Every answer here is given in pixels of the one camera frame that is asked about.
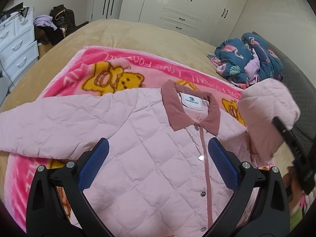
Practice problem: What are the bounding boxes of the tan bed cover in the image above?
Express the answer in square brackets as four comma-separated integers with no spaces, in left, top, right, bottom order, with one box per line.
[0,18,297,203]

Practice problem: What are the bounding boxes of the white drawer chest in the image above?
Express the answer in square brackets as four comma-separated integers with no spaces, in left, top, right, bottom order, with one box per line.
[1,7,39,82]

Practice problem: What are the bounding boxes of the pink bear fleece blanket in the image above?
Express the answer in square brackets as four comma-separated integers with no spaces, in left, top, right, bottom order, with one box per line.
[1,46,246,229]

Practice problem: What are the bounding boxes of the grey quilted headboard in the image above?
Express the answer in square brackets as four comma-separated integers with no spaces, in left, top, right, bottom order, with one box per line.
[243,32,315,154]

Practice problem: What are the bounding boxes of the right hand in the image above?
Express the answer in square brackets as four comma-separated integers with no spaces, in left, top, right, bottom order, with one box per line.
[282,166,303,201]

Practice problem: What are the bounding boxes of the pink quilted jacket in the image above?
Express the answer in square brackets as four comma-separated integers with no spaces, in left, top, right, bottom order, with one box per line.
[1,79,300,236]

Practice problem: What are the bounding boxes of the dark clothes pile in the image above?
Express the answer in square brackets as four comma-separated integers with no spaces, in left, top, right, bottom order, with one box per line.
[33,4,89,45]

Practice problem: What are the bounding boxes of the white wardrobe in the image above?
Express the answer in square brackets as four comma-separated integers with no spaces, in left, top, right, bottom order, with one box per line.
[119,0,247,47]

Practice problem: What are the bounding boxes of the blue flamingo duvet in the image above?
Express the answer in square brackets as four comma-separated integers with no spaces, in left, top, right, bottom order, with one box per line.
[207,33,283,89]

